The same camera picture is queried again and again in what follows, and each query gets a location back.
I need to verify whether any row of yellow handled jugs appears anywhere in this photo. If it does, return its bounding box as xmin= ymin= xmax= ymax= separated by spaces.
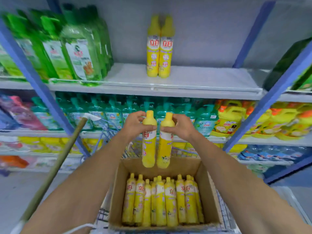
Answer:
xmin=210 ymin=99 xmax=312 ymax=142

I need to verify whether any pile of pink purple pouches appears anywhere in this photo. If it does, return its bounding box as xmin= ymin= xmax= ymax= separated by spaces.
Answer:
xmin=0 ymin=95 xmax=48 ymax=131

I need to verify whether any wire shopping cart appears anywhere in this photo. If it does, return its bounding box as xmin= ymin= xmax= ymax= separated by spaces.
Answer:
xmin=80 ymin=119 xmax=244 ymax=234

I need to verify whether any person's left forearm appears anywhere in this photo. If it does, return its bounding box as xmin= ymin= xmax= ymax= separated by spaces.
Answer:
xmin=21 ymin=131 xmax=143 ymax=234

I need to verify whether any person's left hand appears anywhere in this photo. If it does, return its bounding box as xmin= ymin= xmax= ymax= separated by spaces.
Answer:
xmin=123 ymin=111 xmax=157 ymax=142

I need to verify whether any orange refill pack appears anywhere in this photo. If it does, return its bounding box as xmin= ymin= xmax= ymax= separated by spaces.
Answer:
xmin=0 ymin=156 xmax=30 ymax=169

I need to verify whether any person's right forearm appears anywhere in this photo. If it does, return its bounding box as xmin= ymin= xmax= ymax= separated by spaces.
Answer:
xmin=188 ymin=133 xmax=312 ymax=234

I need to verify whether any blue and white shelf unit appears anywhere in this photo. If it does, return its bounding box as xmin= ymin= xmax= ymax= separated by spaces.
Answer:
xmin=0 ymin=0 xmax=312 ymax=185

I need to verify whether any row of teal pump bottles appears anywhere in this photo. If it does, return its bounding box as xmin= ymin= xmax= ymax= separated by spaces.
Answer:
xmin=31 ymin=95 xmax=219 ymax=137

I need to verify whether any brown cardboard box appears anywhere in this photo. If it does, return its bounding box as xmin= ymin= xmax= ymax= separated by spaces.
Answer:
xmin=108 ymin=157 xmax=224 ymax=232

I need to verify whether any person's right hand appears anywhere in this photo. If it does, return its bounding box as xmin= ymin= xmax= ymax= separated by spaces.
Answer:
xmin=160 ymin=114 xmax=195 ymax=142

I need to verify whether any row of yellow refill packs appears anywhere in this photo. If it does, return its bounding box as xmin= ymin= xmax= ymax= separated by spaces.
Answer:
xmin=18 ymin=136 xmax=103 ymax=154

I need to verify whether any batch of yellow soap bottles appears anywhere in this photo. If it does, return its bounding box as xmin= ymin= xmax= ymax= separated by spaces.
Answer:
xmin=122 ymin=173 xmax=205 ymax=227

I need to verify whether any row of blue refill packs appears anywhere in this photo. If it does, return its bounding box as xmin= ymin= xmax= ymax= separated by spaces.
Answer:
xmin=238 ymin=144 xmax=312 ymax=166

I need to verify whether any wooden broom handle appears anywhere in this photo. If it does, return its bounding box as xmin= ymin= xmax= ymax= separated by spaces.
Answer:
xmin=20 ymin=113 xmax=101 ymax=223

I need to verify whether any yellow dish soap bottle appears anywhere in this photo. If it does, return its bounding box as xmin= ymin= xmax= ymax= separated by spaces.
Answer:
xmin=142 ymin=110 xmax=158 ymax=168
xmin=158 ymin=16 xmax=175 ymax=79
xmin=146 ymin=15 xmax=161 ymax=78
xmin=157 ymin=112 xmax=175 ymax=169

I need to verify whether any dark green bottle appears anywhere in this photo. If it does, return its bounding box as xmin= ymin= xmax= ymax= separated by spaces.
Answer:
xmin=263 ymin=38 xmax=312 ymax=91

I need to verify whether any row of green detergent bottles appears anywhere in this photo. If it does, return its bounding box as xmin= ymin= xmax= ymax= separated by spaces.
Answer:
xmin=0 ymin=4 xmax=114 ymax=86

